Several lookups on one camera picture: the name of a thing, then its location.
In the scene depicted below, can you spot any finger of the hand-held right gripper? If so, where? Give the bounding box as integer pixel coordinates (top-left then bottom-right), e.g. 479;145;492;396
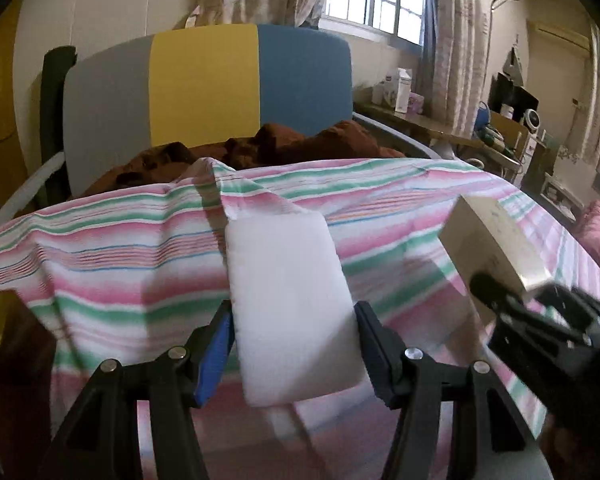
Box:
532;282;600;322
469;271;531;323

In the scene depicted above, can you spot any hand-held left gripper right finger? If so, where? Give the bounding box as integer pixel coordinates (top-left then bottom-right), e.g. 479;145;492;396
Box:
354;301;555;480

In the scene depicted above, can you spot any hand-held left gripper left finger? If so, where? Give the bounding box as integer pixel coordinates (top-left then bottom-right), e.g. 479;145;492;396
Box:
50;299;235;480

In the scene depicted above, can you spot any cream cardboard box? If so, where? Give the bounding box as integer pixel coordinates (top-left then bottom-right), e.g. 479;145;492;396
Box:
437;194;561;328

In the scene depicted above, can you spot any white shelf unit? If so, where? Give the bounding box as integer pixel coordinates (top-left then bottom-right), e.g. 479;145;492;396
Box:
540;172;581;221

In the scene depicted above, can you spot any pink green striped tablecloth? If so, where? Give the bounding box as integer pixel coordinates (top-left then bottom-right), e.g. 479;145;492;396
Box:
0;157;600;480

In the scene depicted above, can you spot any grey folding table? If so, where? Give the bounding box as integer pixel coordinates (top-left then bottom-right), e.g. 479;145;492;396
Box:
472;130;523;181

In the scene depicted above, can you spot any brown cardboard box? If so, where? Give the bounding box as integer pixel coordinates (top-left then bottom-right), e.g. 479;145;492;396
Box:
489;110;528;148

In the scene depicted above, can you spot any blue bag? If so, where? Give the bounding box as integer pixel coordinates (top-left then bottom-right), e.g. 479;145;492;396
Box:
474;101;492;133

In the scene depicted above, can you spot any wooden side table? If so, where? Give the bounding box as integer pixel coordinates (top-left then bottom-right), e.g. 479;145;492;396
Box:
355;100;486;148

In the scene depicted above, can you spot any black monitor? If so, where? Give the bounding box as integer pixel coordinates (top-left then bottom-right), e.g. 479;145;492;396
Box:
489;72;540;123

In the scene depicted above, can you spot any brown blanket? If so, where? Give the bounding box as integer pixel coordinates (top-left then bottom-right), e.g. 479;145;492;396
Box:
77;119;406;198

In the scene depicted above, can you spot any grey triangular object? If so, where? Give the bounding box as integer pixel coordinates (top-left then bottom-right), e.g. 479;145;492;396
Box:
502;47;526;86

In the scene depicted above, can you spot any white carton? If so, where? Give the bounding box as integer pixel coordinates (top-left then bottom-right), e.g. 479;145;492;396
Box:
392;67;413;113

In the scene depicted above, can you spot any curved metal rod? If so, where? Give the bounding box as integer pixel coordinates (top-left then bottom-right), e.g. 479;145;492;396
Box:
489;0;522;86

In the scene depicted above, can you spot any grey yellow blue headboard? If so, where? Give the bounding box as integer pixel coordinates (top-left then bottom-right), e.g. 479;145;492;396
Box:
62;24;355;198

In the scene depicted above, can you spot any cream air conditioner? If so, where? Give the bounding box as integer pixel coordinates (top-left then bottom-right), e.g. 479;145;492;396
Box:
527;20;592;53

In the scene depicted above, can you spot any barred window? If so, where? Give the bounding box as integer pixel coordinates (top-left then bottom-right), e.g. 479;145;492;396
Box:
322;0;431;46

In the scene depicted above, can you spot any wooden wardrobe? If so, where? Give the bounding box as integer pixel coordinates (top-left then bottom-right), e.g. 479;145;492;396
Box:
0;0;46;231

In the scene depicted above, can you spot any grey bed rail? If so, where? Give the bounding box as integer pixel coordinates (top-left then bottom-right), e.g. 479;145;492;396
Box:
352;112;461;161

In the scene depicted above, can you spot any white bed rail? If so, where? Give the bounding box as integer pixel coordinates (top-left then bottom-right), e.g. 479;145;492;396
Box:
0;152;68;228

